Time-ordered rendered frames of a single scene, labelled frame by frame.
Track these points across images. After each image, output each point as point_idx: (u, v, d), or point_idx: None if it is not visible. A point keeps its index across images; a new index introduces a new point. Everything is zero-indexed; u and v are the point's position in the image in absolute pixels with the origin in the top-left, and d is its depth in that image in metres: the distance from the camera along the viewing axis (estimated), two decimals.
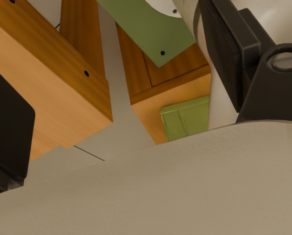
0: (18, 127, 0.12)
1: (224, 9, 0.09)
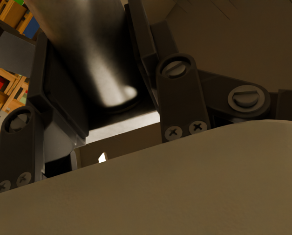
0: (78, 88, 0.12)
1: (137, 21, 0.10)
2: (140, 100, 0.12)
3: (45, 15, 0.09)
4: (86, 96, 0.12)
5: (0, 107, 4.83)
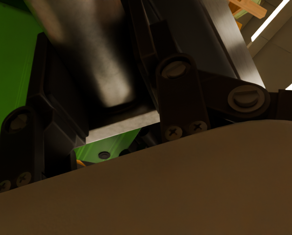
0: (78, 88, 0.12)
1: (137, 21, 0.10)
2: (140, 100, 0.12)
3: (45, 15, 0.09)
4: (86, 96, 0.12)
5: None
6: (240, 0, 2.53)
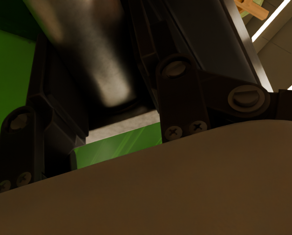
0: (78, 88, 0.12)
1: (137, 21, 0.10)
2: (140, 100, 0.12)
3: (45, 16, 0.09)
4: (86, 96, 0.12)
5: None
6: (242, 1, 2.52)
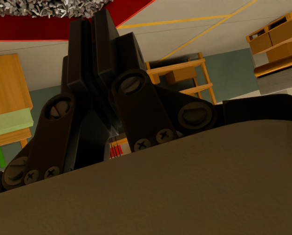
0: None
1: (99, 36, 0.10)
2: None
3: None
4: None
5: None
6: None
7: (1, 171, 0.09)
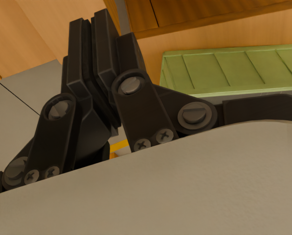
0: None
1: (99, 36, 0.10)
2: None
3: None
4: None
5: None
6: None
7: (1, 171, 0.09)
